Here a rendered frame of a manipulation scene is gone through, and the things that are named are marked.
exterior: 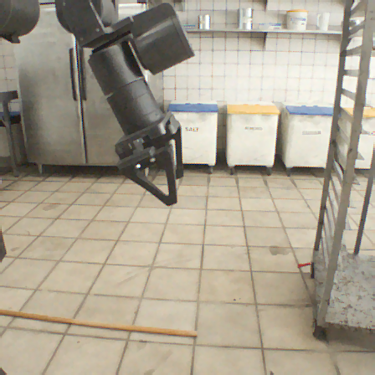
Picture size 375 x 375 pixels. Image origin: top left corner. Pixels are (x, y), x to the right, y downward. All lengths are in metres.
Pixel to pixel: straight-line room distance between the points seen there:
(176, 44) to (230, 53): 3.82
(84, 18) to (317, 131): 3.46
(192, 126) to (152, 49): 3.22
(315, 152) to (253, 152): 0.68
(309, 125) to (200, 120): 1.15
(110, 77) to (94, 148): 3.21
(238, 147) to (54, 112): 1.96
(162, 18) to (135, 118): 0.12
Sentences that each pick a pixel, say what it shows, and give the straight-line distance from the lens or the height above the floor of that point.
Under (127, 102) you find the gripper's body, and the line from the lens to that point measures 0.42.
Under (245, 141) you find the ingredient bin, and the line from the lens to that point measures 3.65.
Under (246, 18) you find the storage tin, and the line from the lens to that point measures 4.01.
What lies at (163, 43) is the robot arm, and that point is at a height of 1.18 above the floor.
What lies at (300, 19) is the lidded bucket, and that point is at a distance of 4.08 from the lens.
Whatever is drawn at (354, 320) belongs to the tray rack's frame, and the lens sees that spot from 1.64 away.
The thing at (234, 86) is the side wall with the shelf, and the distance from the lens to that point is 4.22.
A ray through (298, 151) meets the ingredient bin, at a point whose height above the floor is 0.30.
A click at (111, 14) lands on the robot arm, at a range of 0.46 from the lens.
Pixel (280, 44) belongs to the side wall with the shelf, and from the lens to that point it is 4.29.
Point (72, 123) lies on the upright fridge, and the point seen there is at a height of 0.61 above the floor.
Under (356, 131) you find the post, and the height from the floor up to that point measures 0.95.
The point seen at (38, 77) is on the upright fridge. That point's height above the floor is 1.08.
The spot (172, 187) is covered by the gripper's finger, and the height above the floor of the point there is 1.01.
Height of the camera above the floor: 1.15
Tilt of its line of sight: 20 degrees down
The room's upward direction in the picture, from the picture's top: straight up
